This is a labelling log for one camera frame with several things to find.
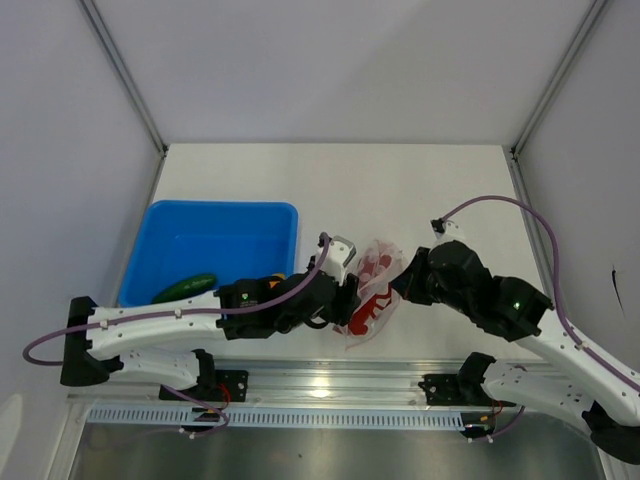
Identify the red toy lobster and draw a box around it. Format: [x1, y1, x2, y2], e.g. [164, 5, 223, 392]
[347, 286, 400, 337]

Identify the left aluminium frame post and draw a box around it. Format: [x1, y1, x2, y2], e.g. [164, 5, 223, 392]
[76, 0, 168, 156]

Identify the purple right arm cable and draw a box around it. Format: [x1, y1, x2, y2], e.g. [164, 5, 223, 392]
[432, 195, 640, 381]

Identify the slotted white cable duct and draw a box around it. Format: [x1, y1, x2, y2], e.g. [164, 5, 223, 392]
[87, 405, 465, 431]

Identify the orange yellow toy mango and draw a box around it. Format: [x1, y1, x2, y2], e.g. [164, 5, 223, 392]
[267, 273, 286, 290]

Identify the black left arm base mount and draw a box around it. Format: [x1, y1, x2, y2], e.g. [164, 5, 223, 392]
[173, 370, 249, 403]

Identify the clear pink zip top bag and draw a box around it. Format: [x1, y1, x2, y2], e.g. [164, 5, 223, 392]
[333, 239, 407, 350]

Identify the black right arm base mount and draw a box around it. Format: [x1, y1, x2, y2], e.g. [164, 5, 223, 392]
[418, 373, 496, 407]

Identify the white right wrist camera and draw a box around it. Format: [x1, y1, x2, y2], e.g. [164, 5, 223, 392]
[431, 218, 466, 245]

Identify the aluminium frame post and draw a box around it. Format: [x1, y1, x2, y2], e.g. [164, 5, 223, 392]
[76, 0, 168, 156]
[510, 0, 613, 161]

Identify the dark green toy cucumber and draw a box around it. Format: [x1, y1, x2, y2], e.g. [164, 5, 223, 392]
[151, 273, 217, 304]

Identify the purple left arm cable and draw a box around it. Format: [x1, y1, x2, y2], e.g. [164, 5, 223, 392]
[22, 234, 334, 444]

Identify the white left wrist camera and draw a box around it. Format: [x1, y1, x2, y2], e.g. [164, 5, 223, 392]
[316, 232, 357, 286]

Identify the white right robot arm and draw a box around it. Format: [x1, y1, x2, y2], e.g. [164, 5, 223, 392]
[390, 240, 639, 465]

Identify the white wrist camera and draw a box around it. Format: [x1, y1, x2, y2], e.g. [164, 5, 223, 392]
[316, 232, 357, 286]
[431, 218, 466, 245]

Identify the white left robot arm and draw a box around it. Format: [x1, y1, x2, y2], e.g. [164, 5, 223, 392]
[60, 272, 360, 400]

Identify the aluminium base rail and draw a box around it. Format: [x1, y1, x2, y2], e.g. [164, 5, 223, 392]
[66, 359, 567, 410]

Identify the blue plastic bin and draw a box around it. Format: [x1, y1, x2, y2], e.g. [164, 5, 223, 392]
[118, 200, 298, 307]

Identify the right aluminium frame post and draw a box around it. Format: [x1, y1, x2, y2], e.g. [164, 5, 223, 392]
[510, 0, 613, 161]

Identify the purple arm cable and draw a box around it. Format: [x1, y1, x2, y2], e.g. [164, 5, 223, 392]
[432, 195, 640, 381]
[22, 234, 334, 444]

